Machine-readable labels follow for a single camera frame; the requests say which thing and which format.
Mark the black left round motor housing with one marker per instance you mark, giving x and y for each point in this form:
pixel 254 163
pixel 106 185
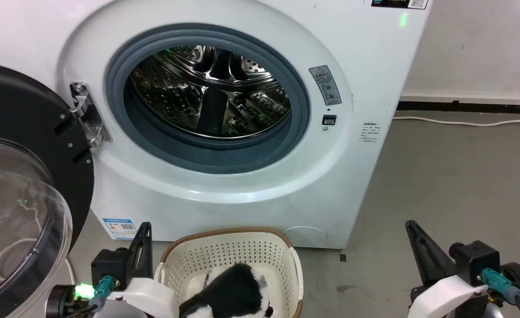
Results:
pixel 59 302

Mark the black washer door, clear glass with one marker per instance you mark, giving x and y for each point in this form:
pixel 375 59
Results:
pixel 21 101

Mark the black label with QR code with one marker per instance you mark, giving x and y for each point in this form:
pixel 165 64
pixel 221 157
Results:
pixel 397 3

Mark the blue energy label sticker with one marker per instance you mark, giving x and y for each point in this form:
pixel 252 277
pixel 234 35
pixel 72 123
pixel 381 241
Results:
pixel 119 229

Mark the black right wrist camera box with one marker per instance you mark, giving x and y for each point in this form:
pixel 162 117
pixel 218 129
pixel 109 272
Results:
pixel 476 260

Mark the grey warning sticker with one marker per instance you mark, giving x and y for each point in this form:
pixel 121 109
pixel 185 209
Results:
pixel 326 85

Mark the black baseboard strip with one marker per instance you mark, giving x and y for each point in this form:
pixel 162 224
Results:
pixel 463 107

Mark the small printed text sticker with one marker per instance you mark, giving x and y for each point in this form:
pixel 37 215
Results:
pixel 369 132

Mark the black door latch socket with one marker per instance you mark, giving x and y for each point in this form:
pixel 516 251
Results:
pixel 329 119

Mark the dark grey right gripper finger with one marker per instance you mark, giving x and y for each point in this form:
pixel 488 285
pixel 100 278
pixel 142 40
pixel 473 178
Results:
pixel 432 263

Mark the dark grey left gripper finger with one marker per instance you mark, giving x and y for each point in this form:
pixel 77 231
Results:
pixel 145 260

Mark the black and white plush garment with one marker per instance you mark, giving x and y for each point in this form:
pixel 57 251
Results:
pixel 233 287

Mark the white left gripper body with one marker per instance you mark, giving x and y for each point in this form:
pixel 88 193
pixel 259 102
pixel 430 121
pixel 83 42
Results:
pixel 149 298

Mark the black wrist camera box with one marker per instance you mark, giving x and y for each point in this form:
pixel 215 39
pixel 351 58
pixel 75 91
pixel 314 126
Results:
pixel 110 265
pixel 476 260

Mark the metal door hinge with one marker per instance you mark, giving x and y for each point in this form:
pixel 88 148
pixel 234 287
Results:
pixel 88 119

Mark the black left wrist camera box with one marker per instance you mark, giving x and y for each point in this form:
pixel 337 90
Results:
pixel 110 265

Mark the white front-load washing machine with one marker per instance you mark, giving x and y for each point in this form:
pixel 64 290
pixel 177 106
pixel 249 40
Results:
pixel 330 185

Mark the grey rubber door gasket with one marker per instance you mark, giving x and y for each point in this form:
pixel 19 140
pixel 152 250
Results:
pixel 163 150

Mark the cream perforated laundry basket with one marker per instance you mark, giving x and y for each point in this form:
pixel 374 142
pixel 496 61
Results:
pixel 224 249

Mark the stainless steel washer drum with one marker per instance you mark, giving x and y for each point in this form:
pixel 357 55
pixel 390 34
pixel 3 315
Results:
pixel 176 88

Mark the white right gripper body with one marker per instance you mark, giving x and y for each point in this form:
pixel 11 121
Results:
pixel 445 293

